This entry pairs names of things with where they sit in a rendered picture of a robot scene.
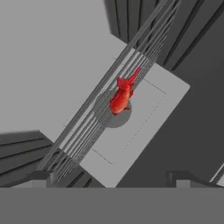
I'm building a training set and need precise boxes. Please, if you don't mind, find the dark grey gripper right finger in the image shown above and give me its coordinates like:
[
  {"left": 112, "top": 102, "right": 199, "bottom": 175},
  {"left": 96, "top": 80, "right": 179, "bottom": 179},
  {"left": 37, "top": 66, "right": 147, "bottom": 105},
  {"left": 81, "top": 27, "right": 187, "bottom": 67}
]
[{"left": 165, "top": 170, "right": 219, "bottom": 189}]

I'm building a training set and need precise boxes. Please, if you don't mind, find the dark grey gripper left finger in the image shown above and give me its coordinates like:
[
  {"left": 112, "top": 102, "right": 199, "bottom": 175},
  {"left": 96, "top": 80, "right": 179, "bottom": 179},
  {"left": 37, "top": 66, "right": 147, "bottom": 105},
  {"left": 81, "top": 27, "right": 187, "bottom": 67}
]
[{"left": 10, "top": 170, "right": 53, "bottom": 189}]

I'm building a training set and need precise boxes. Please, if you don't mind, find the red fish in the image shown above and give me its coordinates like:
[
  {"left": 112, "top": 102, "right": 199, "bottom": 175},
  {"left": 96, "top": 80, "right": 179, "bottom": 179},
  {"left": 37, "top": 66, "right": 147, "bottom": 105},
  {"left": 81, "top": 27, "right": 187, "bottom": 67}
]
[{"left": 109, "top": 66, "right": 143, "bottom": 116}]

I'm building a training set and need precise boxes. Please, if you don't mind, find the dark grey oven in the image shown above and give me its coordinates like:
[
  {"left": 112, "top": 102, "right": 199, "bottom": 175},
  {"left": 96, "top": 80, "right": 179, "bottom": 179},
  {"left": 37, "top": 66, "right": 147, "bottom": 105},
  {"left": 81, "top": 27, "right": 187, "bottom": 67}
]
[{"left": 0, "top": 0, "right": 224, "bottom": 189}]

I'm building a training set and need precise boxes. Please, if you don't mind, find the grey wire oven rack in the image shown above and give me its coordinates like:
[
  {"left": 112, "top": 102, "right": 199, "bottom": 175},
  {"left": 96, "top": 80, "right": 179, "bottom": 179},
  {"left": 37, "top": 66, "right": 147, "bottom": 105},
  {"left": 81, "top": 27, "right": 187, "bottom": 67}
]
[{"left": 36, "top": 0, "right": 182, "bottom": 183}]

